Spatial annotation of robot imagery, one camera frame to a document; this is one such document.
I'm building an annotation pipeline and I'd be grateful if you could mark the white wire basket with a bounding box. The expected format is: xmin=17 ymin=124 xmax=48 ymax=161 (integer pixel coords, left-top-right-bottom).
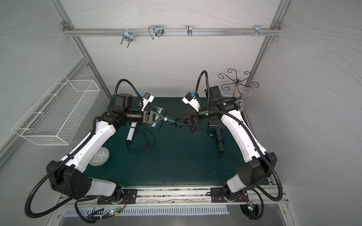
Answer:
xmin=11 ymin=75 xmax=100 ymax=146

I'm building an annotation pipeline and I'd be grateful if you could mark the small metal clamp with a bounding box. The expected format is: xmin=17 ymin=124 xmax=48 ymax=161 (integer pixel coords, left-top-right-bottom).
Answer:
xmin=186 ymin=25 xmax=192 ymax=37

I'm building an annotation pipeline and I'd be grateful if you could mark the clear wine glass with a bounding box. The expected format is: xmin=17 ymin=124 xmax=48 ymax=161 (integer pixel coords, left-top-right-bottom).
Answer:
xmin=235 ymin=88 xmax=251 ymax=112

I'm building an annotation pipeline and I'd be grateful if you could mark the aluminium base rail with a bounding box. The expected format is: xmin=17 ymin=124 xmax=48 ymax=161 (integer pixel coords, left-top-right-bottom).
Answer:
xmin=56 ymin=185 xmax=289 ymax=208

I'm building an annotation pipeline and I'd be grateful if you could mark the white vent strip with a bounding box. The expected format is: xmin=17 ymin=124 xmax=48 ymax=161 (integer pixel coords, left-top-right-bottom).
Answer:
xmin=63 ymin=205 xmax=230 ymax=217

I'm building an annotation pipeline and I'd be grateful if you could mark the green table mat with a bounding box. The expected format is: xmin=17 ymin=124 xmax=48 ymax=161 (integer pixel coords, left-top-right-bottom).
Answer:
xmin=74 ymin=96 xmax=271 ymax=187

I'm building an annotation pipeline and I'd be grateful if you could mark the metal hook bracket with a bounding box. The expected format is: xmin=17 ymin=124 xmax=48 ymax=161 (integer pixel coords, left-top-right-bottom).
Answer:
xmin=120 ymin=31 xmax=134 ymax=48

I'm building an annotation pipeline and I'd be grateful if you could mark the metal glass holder stand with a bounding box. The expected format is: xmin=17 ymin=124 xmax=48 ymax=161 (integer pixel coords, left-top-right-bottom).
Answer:
xmin=217 ymin=68 xmax=260 ymax=98

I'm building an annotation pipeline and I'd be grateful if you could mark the patterned ceramic bowl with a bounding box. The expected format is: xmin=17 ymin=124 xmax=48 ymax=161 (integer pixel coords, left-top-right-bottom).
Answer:
xmin=89 ymin=147 xmax=110 ymax=167

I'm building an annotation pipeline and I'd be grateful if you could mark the metal u-bolt bracket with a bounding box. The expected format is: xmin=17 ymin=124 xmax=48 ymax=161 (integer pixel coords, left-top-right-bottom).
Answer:
xmin=148 ymin=24 xmax=165 ymax=40

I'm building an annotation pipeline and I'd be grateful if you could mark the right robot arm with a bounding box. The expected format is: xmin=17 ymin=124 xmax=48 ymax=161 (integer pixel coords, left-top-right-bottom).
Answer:
xmin=183 ymin=70 xmax=283 ymax=202

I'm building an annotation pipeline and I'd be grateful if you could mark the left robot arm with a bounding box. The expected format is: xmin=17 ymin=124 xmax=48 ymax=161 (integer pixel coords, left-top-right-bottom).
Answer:
xmin=24 ymin=90 xmax=164 ymax=218

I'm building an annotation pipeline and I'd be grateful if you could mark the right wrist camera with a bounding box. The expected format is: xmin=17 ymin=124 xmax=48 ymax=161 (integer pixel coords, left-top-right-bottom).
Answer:
xmin=182 ymin=92 xmax=201 ymax=112

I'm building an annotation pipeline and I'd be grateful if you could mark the grey hair dryer pink ring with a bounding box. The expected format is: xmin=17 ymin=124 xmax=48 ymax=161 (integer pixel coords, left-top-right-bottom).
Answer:
xmin=207 ymin=120 xmax=226 ymax=154

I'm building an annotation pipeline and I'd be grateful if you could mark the green dryer black cord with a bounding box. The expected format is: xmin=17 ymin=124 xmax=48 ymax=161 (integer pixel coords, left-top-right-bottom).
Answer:
xmin=171 ymin=115 xmax=204 ymax=132

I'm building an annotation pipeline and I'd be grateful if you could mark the aluminium top rail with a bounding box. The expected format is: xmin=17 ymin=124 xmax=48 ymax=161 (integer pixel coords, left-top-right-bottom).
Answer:
xmin=63 ymin=27 xmax=281 ymax=37

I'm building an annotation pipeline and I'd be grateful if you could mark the dark green hair dryer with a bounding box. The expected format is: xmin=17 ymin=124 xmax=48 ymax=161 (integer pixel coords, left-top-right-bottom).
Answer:
xmin=150 ymin=105 xmax=177 ymax=130

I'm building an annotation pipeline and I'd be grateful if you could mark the white hair dryer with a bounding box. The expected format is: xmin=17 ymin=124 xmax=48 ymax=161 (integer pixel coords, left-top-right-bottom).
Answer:
xmin=126 ymin=121 xmax=138 ymax=143

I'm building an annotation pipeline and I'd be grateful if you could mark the metal bolt bracket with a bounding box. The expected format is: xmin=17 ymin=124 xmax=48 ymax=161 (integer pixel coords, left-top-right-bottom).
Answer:
xmin=245 ymin=25 xmax=270 ymax=36

